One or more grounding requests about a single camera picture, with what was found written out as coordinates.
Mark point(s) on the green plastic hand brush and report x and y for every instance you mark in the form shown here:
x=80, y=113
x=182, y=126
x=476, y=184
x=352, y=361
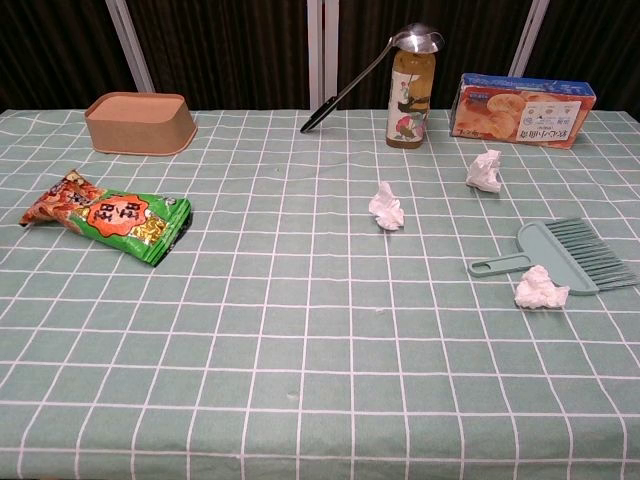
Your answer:
x=555, y=250

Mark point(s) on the green checkered tablecloth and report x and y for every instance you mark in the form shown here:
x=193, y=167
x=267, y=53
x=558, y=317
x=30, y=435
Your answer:
x=250, y=325

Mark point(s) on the orange blue biscuit box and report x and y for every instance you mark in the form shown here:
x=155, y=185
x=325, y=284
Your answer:
x=515, y=115

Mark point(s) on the brown paper tub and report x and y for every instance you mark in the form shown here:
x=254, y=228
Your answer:
x=137, y=127

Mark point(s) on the yellow tea bottle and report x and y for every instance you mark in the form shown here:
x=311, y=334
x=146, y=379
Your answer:
x=407, y=117

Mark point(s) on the white frame post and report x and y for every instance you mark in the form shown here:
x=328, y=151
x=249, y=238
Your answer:
x=131, y=45
x=316, y=55
x=529, y=35

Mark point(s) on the white tissue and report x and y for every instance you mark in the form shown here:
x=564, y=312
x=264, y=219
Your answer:
x=484, y=172
x=386, y=207
x=537, y=292

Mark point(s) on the dark pleated curtain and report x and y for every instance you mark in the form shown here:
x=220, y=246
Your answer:
x=225, y=45

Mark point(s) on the green orange snack bag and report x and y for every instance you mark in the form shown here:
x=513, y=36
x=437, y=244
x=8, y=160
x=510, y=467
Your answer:
x=115, y=220

